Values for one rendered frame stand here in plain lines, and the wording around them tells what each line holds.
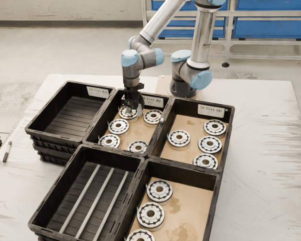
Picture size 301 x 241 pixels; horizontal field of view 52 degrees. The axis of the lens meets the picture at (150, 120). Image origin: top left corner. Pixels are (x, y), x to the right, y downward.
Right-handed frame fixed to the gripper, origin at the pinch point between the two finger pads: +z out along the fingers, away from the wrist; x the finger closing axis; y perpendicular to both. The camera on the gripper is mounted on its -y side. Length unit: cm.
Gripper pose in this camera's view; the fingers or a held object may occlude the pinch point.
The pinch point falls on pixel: (135, 113)
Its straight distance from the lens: 155.7
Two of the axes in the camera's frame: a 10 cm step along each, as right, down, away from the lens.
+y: -3.1, 6.4, -7.0
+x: 9.5, 1.9, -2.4
